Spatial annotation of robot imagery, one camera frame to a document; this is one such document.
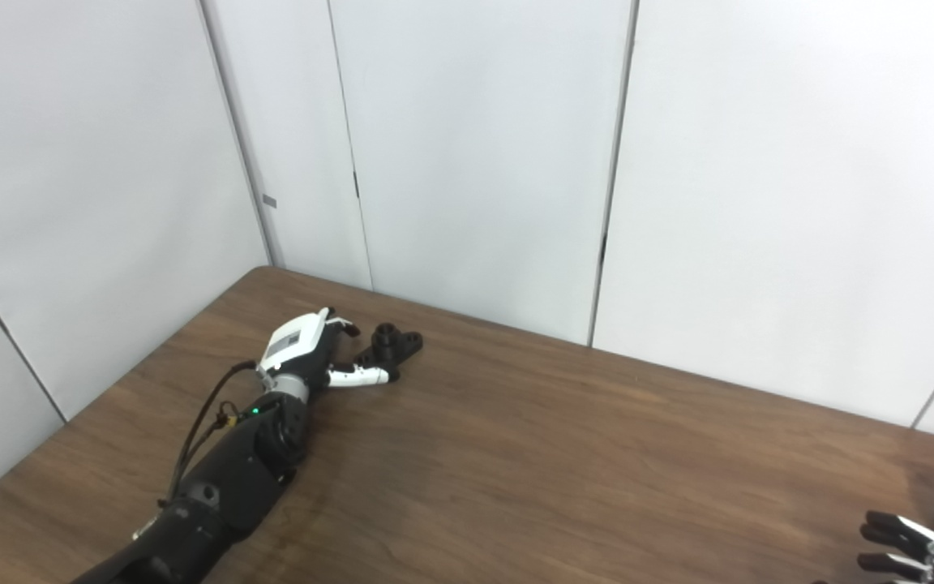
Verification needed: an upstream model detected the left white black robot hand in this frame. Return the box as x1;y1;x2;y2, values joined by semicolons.
256;307;400;400

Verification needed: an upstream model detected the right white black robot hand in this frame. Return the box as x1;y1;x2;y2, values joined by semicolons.
812;509;934;584

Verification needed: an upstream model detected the black plastic holder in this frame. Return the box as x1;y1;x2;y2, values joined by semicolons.
353;323;424;379

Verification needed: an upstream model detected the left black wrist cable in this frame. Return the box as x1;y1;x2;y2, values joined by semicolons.
159;361;261;510

